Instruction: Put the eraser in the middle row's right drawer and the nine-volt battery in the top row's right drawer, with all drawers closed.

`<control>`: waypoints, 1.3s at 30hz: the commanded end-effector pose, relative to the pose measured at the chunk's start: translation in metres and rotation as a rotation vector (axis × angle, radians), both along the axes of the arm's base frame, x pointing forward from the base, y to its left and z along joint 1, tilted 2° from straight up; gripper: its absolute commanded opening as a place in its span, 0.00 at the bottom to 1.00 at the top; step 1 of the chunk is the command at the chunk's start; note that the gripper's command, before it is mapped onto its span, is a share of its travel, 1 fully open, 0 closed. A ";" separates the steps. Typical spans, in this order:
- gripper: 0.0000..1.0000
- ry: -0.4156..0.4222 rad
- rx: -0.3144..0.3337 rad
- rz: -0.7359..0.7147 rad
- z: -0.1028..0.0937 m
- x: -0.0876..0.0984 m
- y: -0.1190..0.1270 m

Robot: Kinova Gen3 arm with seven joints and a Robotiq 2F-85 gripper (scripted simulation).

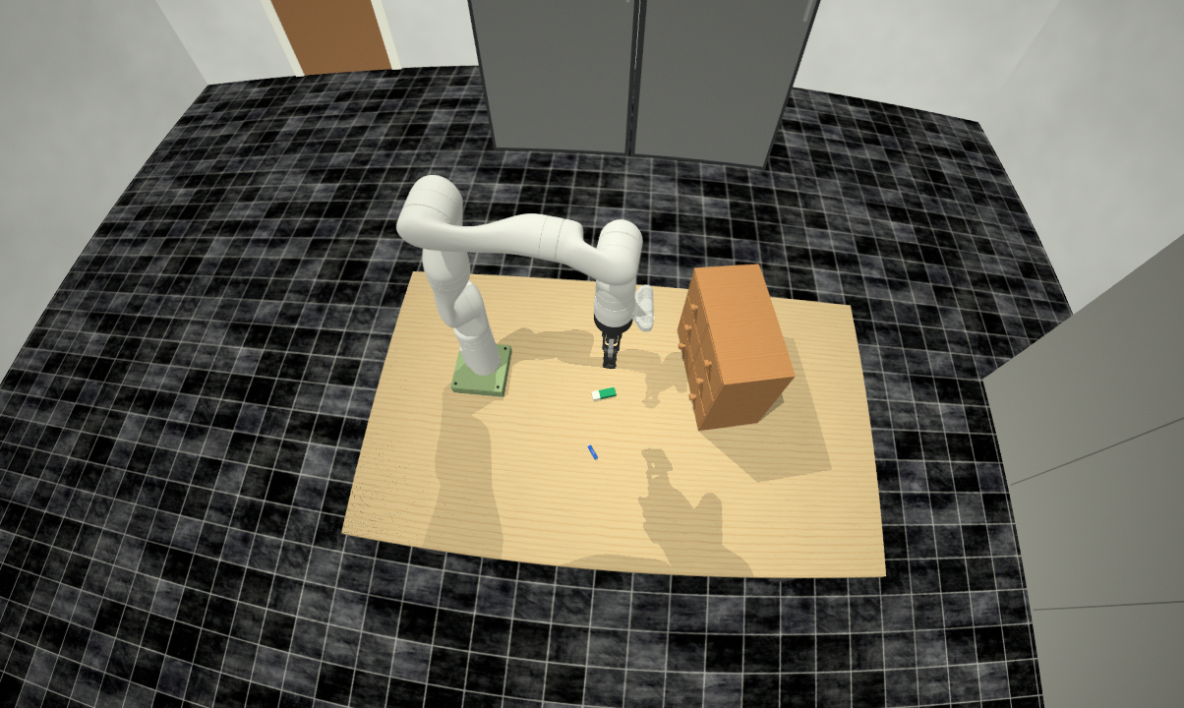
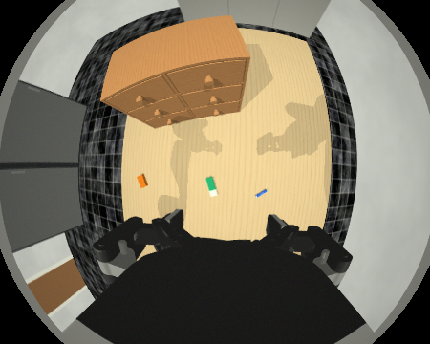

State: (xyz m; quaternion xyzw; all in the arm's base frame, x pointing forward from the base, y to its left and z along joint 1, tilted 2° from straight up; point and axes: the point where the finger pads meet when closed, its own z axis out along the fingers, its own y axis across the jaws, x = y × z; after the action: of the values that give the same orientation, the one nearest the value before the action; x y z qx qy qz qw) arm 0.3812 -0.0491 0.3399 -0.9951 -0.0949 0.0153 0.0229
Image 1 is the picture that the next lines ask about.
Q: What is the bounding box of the orange-brown wooden chest of drawers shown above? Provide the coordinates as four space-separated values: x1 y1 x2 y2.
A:
681 265 794 431

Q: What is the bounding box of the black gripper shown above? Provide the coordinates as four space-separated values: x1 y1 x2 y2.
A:
594 315 633 369

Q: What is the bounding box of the brown wooden drawer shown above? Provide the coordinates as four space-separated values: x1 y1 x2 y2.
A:
678 316 693 375
688 365 704 427
683 296 700 360
694 347 713 414
688 273 708 341
701 327 723 398

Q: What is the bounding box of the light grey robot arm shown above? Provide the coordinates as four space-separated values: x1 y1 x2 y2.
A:
395 175 654 376

